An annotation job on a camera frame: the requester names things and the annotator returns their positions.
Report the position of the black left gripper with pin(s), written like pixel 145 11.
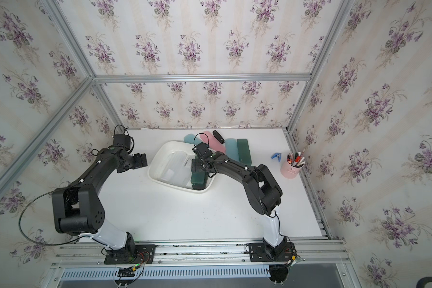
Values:
pixel 137 162

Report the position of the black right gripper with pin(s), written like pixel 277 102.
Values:
pixel 194 165

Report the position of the dark green pencil case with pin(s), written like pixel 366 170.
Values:
pixel 244 153
pixel 199 176

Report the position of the frosted white pencil case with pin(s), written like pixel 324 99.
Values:
pixel 183 162

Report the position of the white plastic storage box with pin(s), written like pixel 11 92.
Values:
pixel 164 156

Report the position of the ribbed clear pencil case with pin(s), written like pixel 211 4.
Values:
pixel 168 173

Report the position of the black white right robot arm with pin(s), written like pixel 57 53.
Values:
pixel 263 194

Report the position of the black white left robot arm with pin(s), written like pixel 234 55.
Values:
pixel 78 210

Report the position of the pink pencil case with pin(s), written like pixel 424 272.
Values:
pixel 212 141

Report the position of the teal pencil case right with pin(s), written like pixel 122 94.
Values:
pixel 232 149

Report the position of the teal pencil case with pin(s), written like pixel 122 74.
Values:
pixel 232 149
pixel 191 139

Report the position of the teal pencil case left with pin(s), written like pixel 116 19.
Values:
pixel 191 139

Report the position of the blue staple remover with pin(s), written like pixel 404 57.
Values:
pixel 277 156

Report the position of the pink pen cup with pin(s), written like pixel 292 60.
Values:
pixel 289 171

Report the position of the pens in cup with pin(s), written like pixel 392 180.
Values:
pixel 296 160

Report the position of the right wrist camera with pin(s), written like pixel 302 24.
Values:
pixel 202 150

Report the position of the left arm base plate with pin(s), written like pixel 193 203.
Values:
pixel 142 253

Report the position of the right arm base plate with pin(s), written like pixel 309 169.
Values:
pixel 264 252

